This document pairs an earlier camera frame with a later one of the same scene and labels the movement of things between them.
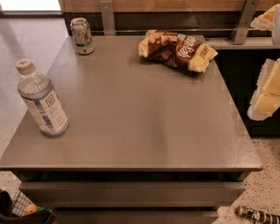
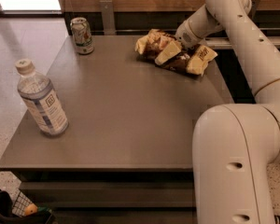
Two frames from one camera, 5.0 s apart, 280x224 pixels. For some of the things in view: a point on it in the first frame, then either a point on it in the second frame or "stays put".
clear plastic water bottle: x=41 y=100 stays put
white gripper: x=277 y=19 to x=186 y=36
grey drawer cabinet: x=147 y=143 stays put
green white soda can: x=82 y=35 stays put
